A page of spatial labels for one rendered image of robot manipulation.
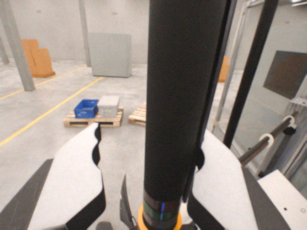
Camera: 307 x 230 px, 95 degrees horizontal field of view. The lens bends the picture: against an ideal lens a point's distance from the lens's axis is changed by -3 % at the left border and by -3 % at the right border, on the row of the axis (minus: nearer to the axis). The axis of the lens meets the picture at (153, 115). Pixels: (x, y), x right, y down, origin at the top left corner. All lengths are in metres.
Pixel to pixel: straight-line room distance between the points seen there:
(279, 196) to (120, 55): 7.21
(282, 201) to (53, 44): 14.81
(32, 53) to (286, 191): 8.54
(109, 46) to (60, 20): 7.41
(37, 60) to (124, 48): 3.89
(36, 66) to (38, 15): 7.30
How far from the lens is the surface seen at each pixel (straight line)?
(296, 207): 0.62
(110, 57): 7.54
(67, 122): 3.55
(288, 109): 0.66
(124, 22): 12.58
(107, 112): 3.30
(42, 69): 8.41
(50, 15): 14.72
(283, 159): 0.86
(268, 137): 0.40
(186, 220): 0.21
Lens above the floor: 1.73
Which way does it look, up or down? 27 degrees down
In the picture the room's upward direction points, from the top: 3 degrees clockwise
